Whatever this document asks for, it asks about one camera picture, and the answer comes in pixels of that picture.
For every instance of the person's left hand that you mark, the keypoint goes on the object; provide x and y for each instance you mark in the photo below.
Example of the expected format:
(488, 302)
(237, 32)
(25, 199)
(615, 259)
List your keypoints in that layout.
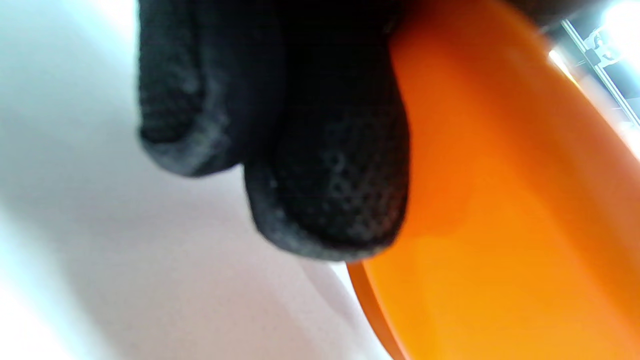
(300, 125)

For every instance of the aluminium frame rack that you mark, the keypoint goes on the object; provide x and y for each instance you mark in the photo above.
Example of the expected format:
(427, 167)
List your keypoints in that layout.
(602, 65)

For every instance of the orange bowl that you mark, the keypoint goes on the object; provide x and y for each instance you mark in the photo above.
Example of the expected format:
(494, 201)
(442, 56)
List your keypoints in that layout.
(500, 200)

